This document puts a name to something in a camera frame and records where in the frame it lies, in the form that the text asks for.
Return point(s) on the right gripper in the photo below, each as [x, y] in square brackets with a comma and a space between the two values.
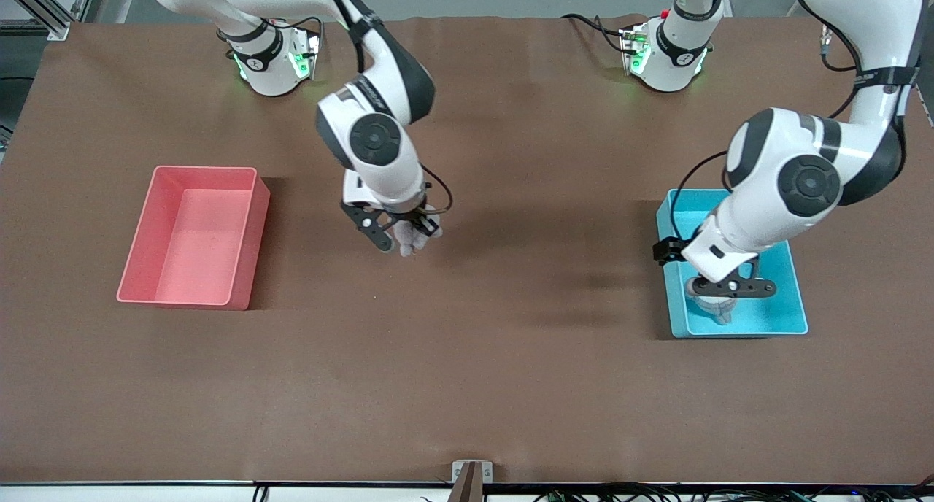
[413, 218]

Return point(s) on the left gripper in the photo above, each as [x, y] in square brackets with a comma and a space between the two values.
[665, 251]

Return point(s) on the grey Totoro plush toy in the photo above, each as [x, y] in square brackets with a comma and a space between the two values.
[719, 311]
[408, 243]

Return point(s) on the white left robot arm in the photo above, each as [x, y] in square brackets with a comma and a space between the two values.
[875, 20]

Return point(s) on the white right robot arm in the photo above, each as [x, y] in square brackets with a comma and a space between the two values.
[394, 174]

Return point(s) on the blue plastic box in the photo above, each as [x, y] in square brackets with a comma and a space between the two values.
[781, 312]

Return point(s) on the pink plastic box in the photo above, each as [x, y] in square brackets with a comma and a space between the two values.
[190, 254]

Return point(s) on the brown table cover sheet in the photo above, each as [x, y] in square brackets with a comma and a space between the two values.
[467, 378]

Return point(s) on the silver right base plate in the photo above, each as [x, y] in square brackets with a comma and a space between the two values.
[312, 53]

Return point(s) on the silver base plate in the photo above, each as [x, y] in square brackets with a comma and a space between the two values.
[312, 53]
[629, 49]

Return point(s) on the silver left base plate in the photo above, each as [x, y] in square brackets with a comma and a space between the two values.
[629, 49]

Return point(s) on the metal table edge bracket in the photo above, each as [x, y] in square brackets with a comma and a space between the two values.
[456, 471]

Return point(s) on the brown post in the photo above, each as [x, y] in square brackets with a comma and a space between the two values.
[468, 487]

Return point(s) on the aluminium frame profile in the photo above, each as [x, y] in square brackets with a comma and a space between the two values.
[44, 17]

